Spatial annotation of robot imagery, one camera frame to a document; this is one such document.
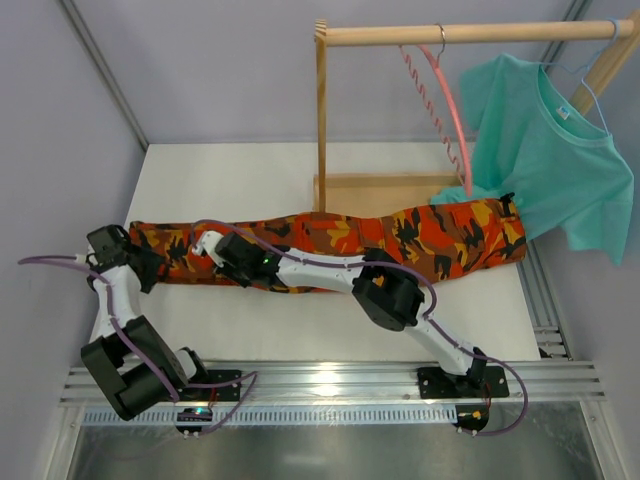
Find orange camouflage trousers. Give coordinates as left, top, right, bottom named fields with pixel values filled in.
left=128, top=195, right=527, bottom=286

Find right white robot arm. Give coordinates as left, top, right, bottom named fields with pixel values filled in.
left=197, top=230, right=487, bottom=396

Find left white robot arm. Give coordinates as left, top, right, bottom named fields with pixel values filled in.
left=81, top=225, right=207, bottom=421

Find pink plastic hanger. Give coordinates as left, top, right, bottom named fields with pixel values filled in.
left=398, top=43, right=474, bottom=197

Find wooden clothes rack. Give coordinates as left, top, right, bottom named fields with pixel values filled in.
left=312, top=18, right=640, bottom=216

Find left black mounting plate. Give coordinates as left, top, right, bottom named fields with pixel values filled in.
left=179, top=369, right=242, bottom=403

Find black mounting plate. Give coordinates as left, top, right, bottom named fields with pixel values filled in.
left=417, top=366, right=510, bottom=400
left=179, top=369, right=242, bottom=403

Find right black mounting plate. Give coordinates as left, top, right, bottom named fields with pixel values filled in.
left=417, top=366, right=510, bottom=400

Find teal t-shirt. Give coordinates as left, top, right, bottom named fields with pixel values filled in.
left=459, top=54, right=634, bottom=264

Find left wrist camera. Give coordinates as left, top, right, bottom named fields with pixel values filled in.
left=75, top=252, right=98, bottom=266

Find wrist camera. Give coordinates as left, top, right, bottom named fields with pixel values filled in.
left=192, top=230, right=224, bottom=267
left=75, top=252, right=98, bottom=266

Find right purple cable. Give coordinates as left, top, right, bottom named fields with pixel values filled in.
left=189, top=218, right=530, bottom=437

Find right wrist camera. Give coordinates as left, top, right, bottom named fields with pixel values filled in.
left=192, top=230, right=224, bottom=267

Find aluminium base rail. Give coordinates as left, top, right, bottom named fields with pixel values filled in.
left=59, top=359, right=606, bottom=404

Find slotted cable duct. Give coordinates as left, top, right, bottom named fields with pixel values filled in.
left=82, top=404, right=456, bottom=427

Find light blue wire hanger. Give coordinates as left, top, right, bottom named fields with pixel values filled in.
left=539, top=17, right=620, bottom=136

